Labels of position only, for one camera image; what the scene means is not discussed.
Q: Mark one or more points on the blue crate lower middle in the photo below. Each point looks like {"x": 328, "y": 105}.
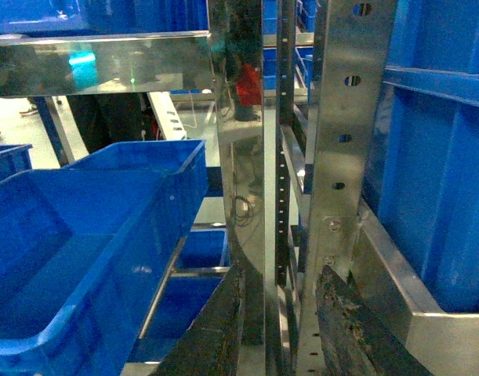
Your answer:
{"x": 184, "y": 297}

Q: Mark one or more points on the blue crate middle shelf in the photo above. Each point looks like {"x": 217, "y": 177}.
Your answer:
{"x": 83, "y": 250}

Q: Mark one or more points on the blue crate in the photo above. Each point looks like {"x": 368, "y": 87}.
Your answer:
{"x": 14, "y": 159}
{"x": 184, "y": 297}

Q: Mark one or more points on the right stacked blue crates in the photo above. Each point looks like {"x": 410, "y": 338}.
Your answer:
{"x": 422, "y": 174}

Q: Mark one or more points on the stainless steel shelf rack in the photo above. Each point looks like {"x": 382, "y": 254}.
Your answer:
{"x": 110, "y": 49}

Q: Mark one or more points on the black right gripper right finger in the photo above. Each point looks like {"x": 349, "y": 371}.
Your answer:
{"x": 353, "y": 340}

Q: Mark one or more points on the blue crate upper left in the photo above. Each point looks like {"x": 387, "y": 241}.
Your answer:
{"x": 14, "y": 159}

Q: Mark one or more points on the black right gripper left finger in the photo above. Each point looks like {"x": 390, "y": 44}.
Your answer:
{"x": 211, "y": 345}

